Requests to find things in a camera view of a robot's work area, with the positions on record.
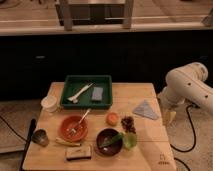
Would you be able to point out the beige rectangular block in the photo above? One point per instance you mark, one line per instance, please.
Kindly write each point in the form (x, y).
(75, 153)

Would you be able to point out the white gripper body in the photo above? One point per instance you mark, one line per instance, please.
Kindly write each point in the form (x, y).
(168, 116)

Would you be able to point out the grey sponge block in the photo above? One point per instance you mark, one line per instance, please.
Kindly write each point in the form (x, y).
(97, 93)

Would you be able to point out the dark red dried fruit pile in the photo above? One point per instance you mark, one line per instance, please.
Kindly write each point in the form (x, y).
(127, 123)

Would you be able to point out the white chair frame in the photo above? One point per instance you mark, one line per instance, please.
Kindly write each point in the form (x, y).
(94, 12)

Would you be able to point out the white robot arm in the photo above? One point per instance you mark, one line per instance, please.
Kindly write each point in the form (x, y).
(185, 83)

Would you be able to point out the dark metal cup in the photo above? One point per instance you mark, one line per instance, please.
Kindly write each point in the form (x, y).
(40, 137)

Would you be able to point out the green leaf vegetable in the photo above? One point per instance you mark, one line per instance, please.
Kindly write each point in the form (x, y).
(111, 140)

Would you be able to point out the dark brown bowl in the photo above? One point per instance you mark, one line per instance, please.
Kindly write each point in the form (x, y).
(110, 150)

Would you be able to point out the grey towel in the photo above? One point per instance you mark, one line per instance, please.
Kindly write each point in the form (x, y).
(145, 110)

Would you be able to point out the yellow banana piece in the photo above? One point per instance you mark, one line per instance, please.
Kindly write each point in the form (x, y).
(66, 143)

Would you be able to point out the white cup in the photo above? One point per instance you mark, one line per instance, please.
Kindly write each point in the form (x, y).
(49, 103)

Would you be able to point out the green plastic tray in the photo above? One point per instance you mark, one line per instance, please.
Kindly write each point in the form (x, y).
(73, 83)

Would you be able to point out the orange bowl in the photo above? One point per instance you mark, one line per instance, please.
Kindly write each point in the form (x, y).
(67, 124)

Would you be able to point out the silver spoon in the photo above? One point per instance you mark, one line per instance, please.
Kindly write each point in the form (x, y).
(80, 121)

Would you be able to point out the small orange cup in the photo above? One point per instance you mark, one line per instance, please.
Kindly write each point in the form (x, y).
(112, 118)

